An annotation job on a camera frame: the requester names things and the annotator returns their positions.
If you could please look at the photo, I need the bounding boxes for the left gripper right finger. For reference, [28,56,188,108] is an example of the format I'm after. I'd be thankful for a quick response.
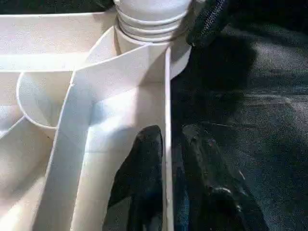
[181,123,270,231]

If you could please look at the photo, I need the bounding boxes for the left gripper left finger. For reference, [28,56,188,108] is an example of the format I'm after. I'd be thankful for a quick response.
[102,125,164,231]

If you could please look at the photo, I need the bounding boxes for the white plastic table leg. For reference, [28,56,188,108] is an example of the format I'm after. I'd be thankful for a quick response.
[113,0,193,43]

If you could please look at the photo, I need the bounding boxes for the black plastic mat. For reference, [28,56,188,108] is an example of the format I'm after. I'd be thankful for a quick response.
[0,0,308,231]

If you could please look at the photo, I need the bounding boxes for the white plastic table top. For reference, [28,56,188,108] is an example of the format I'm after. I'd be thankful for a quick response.
[0,12,193,231]

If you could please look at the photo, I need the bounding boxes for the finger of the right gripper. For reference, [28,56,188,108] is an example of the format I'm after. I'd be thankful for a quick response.
[186,0,241,48]

